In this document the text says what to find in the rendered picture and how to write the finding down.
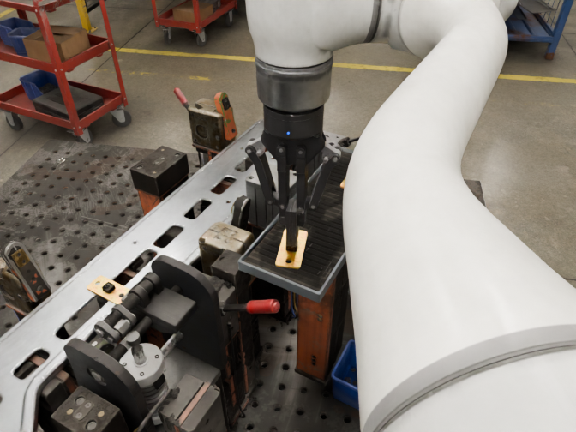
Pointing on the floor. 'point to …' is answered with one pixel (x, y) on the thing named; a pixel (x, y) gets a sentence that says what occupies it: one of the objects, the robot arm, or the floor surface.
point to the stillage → (537, 24)
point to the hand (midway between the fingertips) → (292, 223)
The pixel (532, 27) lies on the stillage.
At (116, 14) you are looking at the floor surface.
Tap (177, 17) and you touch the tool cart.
